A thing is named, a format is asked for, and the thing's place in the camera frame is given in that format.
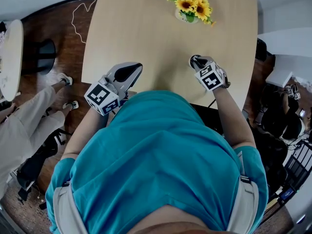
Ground grey left shoulder strap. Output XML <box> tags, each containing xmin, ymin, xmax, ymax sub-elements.
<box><xmin>53</xmin><ymin>181</ymin><xmax>87</xmax><ymax>234</ymax></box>

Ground sunflowers in white pot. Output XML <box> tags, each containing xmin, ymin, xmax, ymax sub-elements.
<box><xmin>167</xmin><ymin>0</ymin><xmax>217</xmax><ymax>28</ymax></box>

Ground black and white chair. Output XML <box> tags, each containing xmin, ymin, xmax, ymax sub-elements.
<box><xmin>280</xmin><ymin>106</ymin><xmax>307</xmax><ymax>145</ymax></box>

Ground grey right shoulder strap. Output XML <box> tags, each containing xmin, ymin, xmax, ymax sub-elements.
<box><xmin>226</xmin><ymin>151</ymin><xmax>259</xmax><ymax>234</ymax></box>

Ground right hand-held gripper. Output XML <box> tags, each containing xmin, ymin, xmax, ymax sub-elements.
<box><xmin>194</xmin><ymin>56</ymin><xmax>228</xmax><ymax>92</ymax></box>

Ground white shelf unit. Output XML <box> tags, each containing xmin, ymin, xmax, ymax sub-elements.
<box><xmin>265</xmin><ymin>55</ymin><xmax>312</xmax><ymax>89</ymax></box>

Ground person's bare neck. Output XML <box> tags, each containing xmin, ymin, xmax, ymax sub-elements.
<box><xmin>131</xmin><ymin>203</ymin><xmax>220</xmax><ymax>234</ymax></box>

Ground grey shoulder strap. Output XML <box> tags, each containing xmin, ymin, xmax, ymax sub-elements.
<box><xmin>53</xmin><ymin>181</ymin><xmax>87</xmax><ymax>234</ymax></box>
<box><xmin>226</xmin><ymin>151</ymin><xmax>259</xmax><ymax>234</ymax></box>

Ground black bag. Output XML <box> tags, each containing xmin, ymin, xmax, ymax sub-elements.
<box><xmin>255</xmin><ymin>38</ymin><xmax>269</xmax><ymax>60</ymax></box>

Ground person's teal shirt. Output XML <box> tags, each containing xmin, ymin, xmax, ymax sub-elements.
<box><xmin>45</xmin><ymin>90</ymin><xmax>269</xmax><ymax>234</ymax></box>

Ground round white side table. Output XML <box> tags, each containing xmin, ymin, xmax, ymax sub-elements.
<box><xmin>0</xmin><ymin>19</ymin><xmax>57</xmax><ymax>102</ymax></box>

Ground black office chair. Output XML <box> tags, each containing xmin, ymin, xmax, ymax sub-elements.
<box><xmin>192</xmin><ymin>103</ymin><xmax>290</xmax><ymax>197</ymax></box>

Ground spare hand-held gripper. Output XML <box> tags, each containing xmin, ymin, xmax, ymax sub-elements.
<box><xmin>285</xmin><ymin>83</ymin><xmax>302</xmax><ymax>101</ymax></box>

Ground person's left forearm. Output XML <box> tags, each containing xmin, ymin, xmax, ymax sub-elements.
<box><xmin>60</xmin><ymin>106</ymin><xmax>115</xmax><ymax>160</ymax></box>

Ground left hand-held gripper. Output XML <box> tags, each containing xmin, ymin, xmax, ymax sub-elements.
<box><xmin>84</xmin><ymin>61</ymin><xmax>144</xmax><ymax>117</ymax></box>

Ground person's right forearm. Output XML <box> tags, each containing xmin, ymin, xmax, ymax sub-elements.
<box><xmin>213</xmin><ymin>86</ymin><xmax>256</xmax><ymax>150</ymax></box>

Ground white cable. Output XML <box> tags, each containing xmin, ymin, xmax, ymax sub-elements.
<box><xmin>71</xmin><ymin>0</ymin><xmax>98</xmax><ymax>44</ymax></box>

